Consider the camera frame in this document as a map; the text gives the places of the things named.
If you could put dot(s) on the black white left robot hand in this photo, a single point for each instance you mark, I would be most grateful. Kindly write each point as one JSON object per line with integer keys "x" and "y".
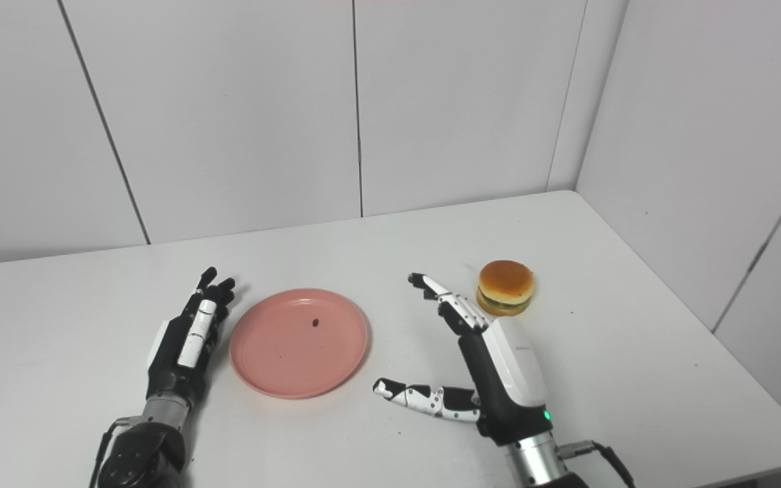
{"x": 180, "y": 352}

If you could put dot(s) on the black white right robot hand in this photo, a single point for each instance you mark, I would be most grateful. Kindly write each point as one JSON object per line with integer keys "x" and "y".
{"x": 509, "y": 373}

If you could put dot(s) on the toy hamburger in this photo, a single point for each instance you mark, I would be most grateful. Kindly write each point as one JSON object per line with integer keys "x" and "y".
{"x": 506, "y": 281}

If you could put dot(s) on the pink round plate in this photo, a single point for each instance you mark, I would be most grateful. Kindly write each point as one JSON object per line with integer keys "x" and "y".
{"x": 299, "y": 349}

